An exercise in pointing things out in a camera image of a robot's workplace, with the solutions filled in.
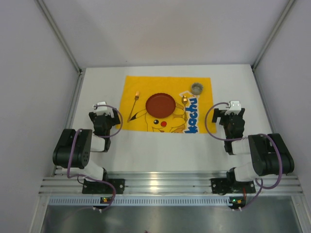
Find yellow Pikachu placemat cloth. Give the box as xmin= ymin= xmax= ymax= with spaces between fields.
xmin=119 ymin=76 xmax=217 ymax=134

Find gold spoon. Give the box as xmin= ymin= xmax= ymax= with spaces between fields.
xmin=182 ymin=95 xmax=188 ymax=121

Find copper fork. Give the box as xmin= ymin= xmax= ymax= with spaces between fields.
xmin=127 ymin=91 xmax=140 ymax=122

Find red plate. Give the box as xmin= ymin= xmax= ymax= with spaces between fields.
xmin=145 ymin=93 xmax=176 ymax=118

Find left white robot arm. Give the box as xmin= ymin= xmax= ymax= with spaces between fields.
xmin=52 ymin=109 xmax=122 ymax=182

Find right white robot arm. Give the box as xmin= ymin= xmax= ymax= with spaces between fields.
xmin=212 ymin=108 xmax=294 ymax=183

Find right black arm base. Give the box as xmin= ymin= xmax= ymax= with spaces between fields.
xmin=210 ymin=178 xmax=256 ymax=195

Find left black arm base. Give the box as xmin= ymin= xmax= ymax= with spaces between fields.
xmin=82 ymin=179 xmax=125 ymax=194

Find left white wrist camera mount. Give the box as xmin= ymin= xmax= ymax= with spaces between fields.
xmin=93 ymin=101 xmax=114 ymax=117

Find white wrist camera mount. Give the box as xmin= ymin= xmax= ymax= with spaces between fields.
xmin=225 ymin=100 xmax=242 ymax=115
xmin=93 ymin=101 xmax=114 ymax=117

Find aluminium mounting rail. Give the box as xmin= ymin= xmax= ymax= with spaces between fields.
xmin=38 ymin=171 xmax=304 ymax=195

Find perforated cable tray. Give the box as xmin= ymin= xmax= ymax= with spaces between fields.
xmin=49 ymin=196 xmax=245 ymax=206

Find right aluminium frame post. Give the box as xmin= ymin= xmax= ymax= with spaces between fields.
xmin=251 ymin=0 xmax=297 ymax=72

